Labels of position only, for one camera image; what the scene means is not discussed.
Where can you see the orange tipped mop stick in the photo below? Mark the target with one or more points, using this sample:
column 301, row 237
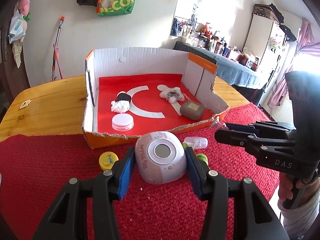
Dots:
column 56, row 60

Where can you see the grey rounded case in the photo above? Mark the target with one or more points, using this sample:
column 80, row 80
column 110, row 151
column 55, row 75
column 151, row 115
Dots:
column 192, row 110

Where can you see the white fluffy plush toy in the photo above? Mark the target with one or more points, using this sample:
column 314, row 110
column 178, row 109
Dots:
column 172, row 95

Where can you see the plastic bag on door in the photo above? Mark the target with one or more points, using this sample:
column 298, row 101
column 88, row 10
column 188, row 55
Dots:
column 17, row 28

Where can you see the grey cloth covered desk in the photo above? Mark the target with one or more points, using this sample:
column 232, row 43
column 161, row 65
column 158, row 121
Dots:
column 231, row 72

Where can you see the green plush keychain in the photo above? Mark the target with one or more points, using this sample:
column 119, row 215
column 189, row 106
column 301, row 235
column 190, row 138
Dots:
column 200, row 156

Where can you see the orange white cardboard box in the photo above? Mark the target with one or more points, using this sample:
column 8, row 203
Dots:
column 144, row 73

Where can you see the red knitted mat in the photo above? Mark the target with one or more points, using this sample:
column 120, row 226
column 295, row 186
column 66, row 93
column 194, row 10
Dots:
column 34, row 170

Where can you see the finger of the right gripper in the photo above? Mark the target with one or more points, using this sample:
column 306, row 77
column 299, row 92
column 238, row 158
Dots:
column 264, row 129
column 255, row 145

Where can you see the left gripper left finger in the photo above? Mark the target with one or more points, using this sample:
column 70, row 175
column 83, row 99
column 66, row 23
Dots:
column 66, row 218

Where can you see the yellow round lid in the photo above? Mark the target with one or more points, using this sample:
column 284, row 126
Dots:
column 107, row 160

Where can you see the small beige tag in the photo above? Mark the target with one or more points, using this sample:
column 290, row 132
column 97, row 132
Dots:
column 25, row 104

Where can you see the black white doll figure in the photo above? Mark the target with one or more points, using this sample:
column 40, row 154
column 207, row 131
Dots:
column 122, row 103

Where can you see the white wardrobe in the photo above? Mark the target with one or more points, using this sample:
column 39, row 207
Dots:
column 267, row 46

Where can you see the pink plush on door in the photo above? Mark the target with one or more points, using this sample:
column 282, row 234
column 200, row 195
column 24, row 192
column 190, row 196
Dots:
column 23, row 8

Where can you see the pink toy camera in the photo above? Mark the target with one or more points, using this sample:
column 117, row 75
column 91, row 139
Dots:
column 160, row 157

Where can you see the person right hand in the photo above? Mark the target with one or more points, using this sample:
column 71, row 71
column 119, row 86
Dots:
column 296, row 192

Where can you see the dark wooden door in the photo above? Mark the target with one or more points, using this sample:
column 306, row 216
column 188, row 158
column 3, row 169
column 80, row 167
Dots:
column 13, row 79

